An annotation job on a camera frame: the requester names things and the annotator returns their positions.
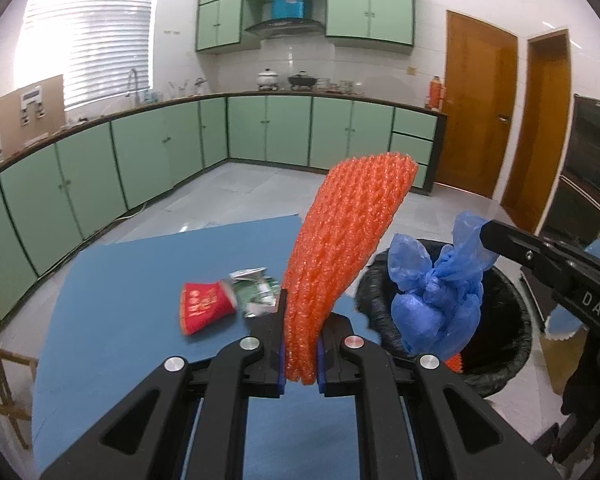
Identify blue plastic bag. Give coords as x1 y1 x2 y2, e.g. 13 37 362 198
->
387 211 499 361

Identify white window blind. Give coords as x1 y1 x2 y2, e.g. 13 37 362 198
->
19 0 159 112

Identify large orange foam net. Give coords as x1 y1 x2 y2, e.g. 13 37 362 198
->
282 151 420 387

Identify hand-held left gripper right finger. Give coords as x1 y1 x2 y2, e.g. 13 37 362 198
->
317 311 561 480

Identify black wok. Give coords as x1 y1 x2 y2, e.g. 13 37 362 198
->
287 72 319 92

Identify black oven cabinet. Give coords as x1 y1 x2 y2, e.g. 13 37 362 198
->
534 93 600 261

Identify green wall cabinets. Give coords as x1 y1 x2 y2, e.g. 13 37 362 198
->
195 0 415 54

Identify blue box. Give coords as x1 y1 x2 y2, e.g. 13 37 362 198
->
271 0 307 20

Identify wooden door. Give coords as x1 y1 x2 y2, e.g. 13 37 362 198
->
500 29 574 234
437 10 519 199

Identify brown cardboard sheet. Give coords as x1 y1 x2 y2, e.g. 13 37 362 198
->
0 74 66 155

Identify crushed green white carton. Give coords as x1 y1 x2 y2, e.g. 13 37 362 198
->
228 267 284 319

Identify wooden chair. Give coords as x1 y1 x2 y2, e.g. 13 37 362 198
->
0 304 39 450

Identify range hood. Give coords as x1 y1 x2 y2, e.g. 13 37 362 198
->
244 18 327 39

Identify glass containers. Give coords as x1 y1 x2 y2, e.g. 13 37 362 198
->
317 77 365 96

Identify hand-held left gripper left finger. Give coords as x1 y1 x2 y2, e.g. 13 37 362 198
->
40 294 287 480

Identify green base cabinets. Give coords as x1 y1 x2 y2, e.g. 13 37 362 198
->
0 92 448 306

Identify trash bin with black bag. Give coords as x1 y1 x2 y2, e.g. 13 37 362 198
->
355 239 534 402

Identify steel faucet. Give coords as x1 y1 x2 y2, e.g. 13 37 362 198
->
126 69 142 107

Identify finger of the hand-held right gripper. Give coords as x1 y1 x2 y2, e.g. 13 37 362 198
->
480 219 600 306

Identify red paper cup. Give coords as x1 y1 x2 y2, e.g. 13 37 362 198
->
179 281 239 336

